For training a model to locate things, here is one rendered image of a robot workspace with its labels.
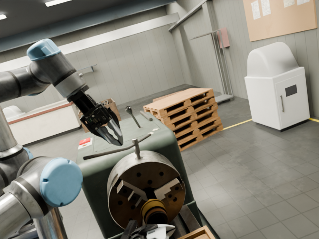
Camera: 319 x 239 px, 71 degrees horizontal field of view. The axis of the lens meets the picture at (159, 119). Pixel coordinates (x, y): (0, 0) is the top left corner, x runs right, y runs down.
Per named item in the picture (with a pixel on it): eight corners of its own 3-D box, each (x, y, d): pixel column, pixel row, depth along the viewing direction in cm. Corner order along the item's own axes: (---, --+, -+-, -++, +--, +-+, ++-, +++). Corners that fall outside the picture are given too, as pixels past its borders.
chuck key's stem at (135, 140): (139, 163, 91) (134, 137, 88) (144, 163, 90) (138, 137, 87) (136, 165, 90) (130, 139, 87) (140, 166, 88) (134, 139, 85)
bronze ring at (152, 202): (136, 201, 81) (140, 217, 73) (159, 190, 83) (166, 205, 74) (143, 220, 84) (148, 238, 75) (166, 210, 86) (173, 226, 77)
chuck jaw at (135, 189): (137, 196, 91) (112, 183, 87) (144, 186, 90) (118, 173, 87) (142, 212, 80) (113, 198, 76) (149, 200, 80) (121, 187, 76)
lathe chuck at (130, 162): (116, 229, 98) (99, 164, 90) (183, 207, 104) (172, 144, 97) (117, 243, 89) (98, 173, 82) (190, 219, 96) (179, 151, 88)
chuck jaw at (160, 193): (151, 185, 91) (176, 171, 93) (156, 195, 93) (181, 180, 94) (157, 200, 81) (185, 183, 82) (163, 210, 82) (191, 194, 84)
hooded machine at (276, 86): (314, 123, 336) (304, 36, 302) (278, 135, 331) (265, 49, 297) (281, 113, 405) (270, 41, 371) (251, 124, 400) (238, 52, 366)
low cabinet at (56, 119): (91, 114, 1030) (83, 93, 1004) (81, 129, 775) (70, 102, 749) (45, 128, 1012) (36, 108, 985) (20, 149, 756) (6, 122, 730)
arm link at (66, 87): (57, 86, 65) (80, 70, 66) (68, 99, 67) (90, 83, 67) (51, 88, 58) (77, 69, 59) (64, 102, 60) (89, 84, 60)
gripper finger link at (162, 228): (179, 238, 66) (150, 251, 64) (173, 225, 72) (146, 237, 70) (177, 229, 65) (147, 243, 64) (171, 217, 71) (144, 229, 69)
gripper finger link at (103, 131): (115, 156, 66) (94, 133, 64) (113, 150, 72) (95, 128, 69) (123, 150, 67) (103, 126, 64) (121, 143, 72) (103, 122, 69)
